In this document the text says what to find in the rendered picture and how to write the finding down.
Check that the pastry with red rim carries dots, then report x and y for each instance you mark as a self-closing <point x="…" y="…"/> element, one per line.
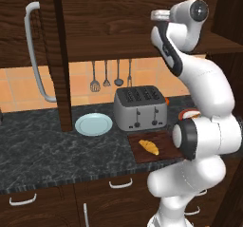
<point x="189" y="113"/>

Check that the pale blue plate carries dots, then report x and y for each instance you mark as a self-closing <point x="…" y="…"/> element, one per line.
<point x="93" y="124"/>

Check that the grey slotted spatula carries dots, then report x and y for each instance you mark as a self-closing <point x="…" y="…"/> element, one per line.
<point x="94" y="85"/>

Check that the grey ladle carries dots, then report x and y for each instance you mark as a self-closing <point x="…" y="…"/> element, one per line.
<point x="118" y="81"/>

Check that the grey long fork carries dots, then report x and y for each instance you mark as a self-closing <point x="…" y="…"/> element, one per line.
<point x="129" y="75"/>

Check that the dark wood drawer front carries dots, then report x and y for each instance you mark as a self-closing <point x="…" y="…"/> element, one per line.
<point x="41" y="205"/>
<point x="95" y="186"/>

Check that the small orange item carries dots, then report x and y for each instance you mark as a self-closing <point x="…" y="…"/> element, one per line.
<point x="166" y="101"/>

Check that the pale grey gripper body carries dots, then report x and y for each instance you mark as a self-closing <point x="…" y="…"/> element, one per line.
<point x="160" y="15"/>

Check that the golden croissant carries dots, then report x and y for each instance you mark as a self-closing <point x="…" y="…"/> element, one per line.
<point x="149" y="147"/>

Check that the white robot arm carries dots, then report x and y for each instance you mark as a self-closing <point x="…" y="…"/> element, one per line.
<point x="209" y="88"/>

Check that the small grey spatula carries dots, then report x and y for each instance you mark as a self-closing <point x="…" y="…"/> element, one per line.
<point x="106" y="82"/>

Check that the dark wood tall cabinet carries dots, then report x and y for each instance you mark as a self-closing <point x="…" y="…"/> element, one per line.
<point x="231" y="66"/>

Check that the dark wood wall cabinet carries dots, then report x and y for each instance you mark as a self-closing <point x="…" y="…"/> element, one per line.
<point x="107" y="18"/>
<point x="15" y="25"/>

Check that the dark wood base cabinet door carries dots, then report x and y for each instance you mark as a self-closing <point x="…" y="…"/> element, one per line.
<point x="120" y="213"/>

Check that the grey four-slot toaster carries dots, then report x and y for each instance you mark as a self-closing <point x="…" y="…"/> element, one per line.
<point x="139" y="110"/>

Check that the dark wood cutting board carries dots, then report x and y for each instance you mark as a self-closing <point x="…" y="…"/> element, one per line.
<point x="164" y="139"/>

